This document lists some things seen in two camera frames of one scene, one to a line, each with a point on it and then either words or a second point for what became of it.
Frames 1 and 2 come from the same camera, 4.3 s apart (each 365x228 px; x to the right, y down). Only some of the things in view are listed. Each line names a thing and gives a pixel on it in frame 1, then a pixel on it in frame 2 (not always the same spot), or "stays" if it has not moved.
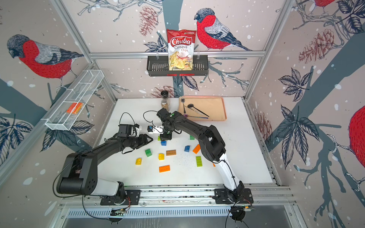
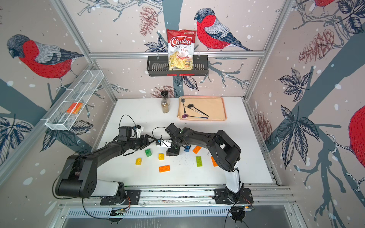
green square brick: x=148 y=152 stays
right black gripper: x=165 y=138 -> x=170 y=153
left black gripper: x=143 y=140 stays
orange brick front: x=164 y=168 stays
